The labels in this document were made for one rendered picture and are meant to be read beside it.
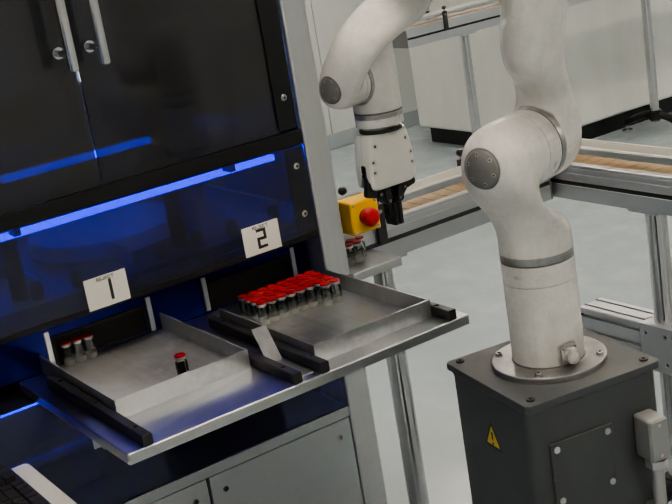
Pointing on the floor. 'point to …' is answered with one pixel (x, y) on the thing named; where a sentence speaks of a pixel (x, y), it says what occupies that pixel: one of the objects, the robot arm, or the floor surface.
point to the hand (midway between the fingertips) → (393, 212)
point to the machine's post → (328, 226)
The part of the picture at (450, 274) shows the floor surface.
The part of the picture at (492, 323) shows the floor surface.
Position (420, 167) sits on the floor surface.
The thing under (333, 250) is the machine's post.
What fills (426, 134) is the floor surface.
